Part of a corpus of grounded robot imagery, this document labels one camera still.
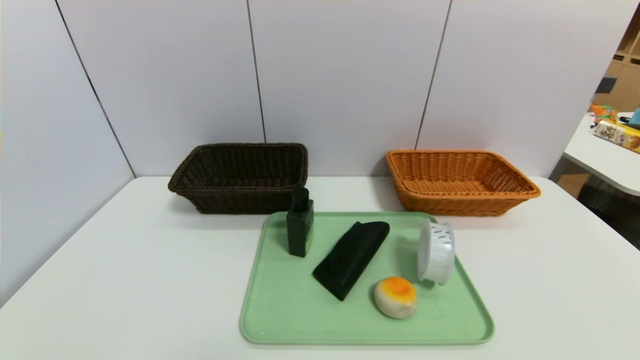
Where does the yellow snack box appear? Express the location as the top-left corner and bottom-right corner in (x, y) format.
(593, 119), (640, 153)

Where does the dark green bottle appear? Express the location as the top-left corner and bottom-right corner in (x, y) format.
(286, 187), (315, 259)

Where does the orange snack bag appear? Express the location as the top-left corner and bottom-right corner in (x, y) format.
(590, 103), (620, 124)

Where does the dark brown wicker basket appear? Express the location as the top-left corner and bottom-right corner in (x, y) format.
(168, 143), (309, 215)

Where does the light green plastic tray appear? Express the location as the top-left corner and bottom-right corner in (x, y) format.
(239, 211), (496, 347)

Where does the white round labelled container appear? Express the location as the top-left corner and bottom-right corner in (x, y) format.
(417, 218), (456, 286)

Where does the white background table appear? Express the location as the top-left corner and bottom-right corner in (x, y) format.
(564, 112), (640, 197)

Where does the orange wicker basket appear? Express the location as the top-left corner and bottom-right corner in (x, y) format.
(385, 149), (542, 217)

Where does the black soft case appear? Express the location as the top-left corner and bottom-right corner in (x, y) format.
(312, 221), (391, 302)

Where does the wooden shelf unit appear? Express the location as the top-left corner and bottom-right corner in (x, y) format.
(592, 5), (640, 113)

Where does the white bun with orange top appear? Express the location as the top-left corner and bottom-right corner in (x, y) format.
(373, 276), (418, 320)

